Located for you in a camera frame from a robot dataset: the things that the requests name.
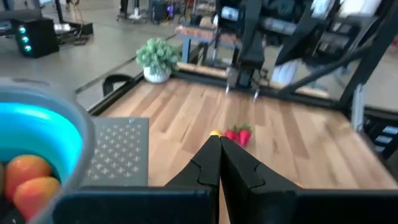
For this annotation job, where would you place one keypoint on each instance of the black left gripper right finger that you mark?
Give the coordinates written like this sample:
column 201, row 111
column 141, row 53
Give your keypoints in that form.
column 264, row 202

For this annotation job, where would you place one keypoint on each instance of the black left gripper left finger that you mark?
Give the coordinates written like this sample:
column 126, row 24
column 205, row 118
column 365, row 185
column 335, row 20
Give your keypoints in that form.
column 186, row 202

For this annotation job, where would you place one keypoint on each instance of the small orange toy fruit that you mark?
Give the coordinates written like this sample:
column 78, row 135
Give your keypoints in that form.
column 34, row 196
column 25, row 169

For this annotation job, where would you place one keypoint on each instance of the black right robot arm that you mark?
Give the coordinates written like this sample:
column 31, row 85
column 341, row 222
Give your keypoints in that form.
column 252, row 46

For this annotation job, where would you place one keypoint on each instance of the red toy strawberry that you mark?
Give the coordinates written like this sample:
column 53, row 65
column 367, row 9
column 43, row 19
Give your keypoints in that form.
column 230, row 134
column 244, row 137

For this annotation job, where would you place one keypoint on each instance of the yellow orange toy peach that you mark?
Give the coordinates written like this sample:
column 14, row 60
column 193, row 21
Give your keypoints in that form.
column 215, row 132

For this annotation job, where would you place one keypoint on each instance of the gray perforated metal riser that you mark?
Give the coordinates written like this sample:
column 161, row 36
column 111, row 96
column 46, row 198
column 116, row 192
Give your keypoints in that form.
column 124, row 155

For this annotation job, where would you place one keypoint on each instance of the green potted plant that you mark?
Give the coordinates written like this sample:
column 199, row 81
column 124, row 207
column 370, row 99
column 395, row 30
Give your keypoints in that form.
column 157, row 57

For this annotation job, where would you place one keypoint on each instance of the blue collapsible colander bowl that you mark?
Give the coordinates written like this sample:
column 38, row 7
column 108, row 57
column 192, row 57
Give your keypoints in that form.
column 37, row 124

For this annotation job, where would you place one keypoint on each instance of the black computer tower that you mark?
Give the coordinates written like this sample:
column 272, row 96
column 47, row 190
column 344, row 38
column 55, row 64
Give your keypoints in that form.
column 37, row 40

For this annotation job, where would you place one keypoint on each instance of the black aluminium table frame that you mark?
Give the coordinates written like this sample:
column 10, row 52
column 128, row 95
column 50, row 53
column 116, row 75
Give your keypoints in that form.
column 96, row 107

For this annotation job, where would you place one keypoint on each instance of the gray metal table frame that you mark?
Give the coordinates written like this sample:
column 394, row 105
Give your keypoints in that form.
column 186, row 49

